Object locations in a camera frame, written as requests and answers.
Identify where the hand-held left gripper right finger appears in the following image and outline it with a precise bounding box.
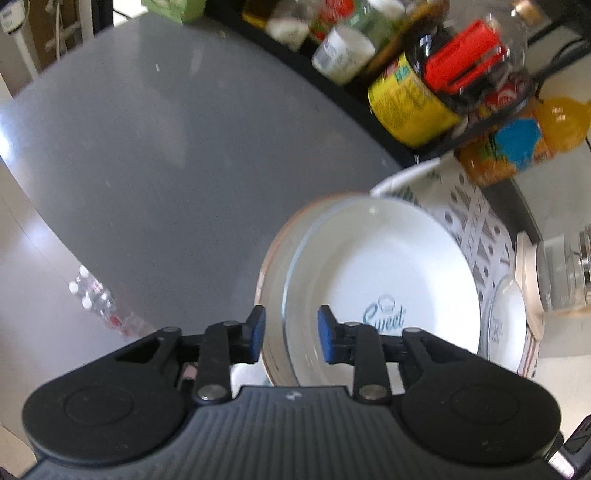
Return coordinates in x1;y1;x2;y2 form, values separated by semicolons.
318;305;478;402

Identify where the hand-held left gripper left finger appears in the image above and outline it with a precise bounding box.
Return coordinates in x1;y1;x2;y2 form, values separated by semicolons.
113;305;267;403

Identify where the white plate with flower print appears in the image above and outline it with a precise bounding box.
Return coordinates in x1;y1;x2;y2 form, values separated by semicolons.
255;193;384;388

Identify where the white plate with script print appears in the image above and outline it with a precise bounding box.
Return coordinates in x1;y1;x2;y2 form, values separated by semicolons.
281;198;482;388

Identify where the pack of water bottles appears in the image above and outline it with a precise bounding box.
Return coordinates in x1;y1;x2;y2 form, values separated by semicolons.
68;265;155;342

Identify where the small white plate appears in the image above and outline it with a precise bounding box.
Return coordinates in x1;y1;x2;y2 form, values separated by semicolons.
478;275;528;374

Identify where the patterned fringed table cloth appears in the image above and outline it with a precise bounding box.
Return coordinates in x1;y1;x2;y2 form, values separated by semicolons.
372;154;541;377

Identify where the black storage rack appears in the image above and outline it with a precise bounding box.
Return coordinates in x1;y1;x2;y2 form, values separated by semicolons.
217;0;591;160

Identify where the glass electric kettle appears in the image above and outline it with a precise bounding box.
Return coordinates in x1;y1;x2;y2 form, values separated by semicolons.
536;228;591;315

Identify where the large soy sauce bottle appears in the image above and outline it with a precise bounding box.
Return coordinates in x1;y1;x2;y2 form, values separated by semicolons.
367;14;532;148

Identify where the orange juice bottle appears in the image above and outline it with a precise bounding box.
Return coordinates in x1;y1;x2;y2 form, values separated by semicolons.
457;95;591;188

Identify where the red drink can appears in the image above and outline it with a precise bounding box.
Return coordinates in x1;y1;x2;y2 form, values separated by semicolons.
480;69;536;116

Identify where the small clear jar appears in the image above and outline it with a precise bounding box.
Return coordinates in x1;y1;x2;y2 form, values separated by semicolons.
265;0;315;40

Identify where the red label sauce bottle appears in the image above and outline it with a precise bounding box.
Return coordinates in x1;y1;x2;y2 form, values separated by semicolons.
309;0;365;42

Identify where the small green white-capped bottle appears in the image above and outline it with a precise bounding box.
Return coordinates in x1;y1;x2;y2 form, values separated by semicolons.
360;0;409;51

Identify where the green cardboard box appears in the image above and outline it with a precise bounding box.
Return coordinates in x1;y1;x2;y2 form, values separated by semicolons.
141;0;208;24

